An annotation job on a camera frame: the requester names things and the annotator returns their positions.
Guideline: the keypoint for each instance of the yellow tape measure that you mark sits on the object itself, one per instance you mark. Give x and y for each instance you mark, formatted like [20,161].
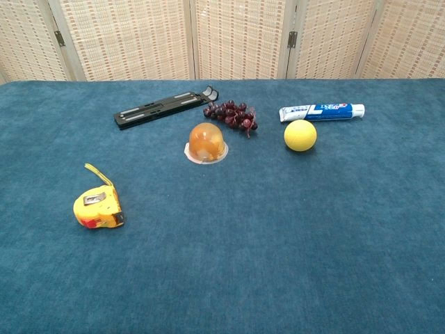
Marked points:
[99,208]

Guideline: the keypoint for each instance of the orange fruit jelly cup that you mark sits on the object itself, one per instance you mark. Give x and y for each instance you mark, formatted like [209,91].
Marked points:
[206,139]

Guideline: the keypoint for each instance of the dark red grape bunch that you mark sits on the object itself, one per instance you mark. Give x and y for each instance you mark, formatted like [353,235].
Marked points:
[229,115]

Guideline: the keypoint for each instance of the blue velvet tablecloth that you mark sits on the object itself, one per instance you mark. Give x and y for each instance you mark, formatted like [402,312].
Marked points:
[243,243]

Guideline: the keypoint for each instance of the yellow ball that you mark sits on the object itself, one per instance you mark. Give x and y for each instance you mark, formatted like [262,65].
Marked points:
[300,135]

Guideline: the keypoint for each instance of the black folding stand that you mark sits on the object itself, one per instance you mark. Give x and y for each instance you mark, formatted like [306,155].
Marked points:
[156,109]

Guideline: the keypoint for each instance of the blue white toothpaste tube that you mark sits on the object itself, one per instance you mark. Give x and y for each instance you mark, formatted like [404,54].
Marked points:
[323,112]

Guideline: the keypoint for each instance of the dark metal screen hinge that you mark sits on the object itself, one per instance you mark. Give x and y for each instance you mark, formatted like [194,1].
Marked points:
[292,39]
[60,38]

